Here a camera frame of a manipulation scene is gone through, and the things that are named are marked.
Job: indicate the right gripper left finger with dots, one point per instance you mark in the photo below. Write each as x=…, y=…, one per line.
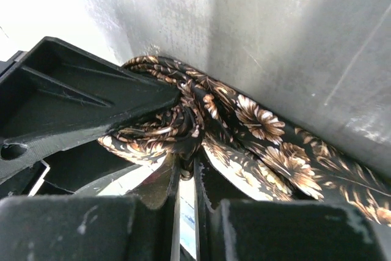
x=141, y=225

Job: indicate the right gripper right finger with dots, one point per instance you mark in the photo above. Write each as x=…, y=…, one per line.
x=231, y=226

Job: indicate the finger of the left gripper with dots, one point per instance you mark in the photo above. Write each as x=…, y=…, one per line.
x=57, y=96

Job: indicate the brown floral tie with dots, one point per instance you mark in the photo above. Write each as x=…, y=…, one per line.
x=262, y=154

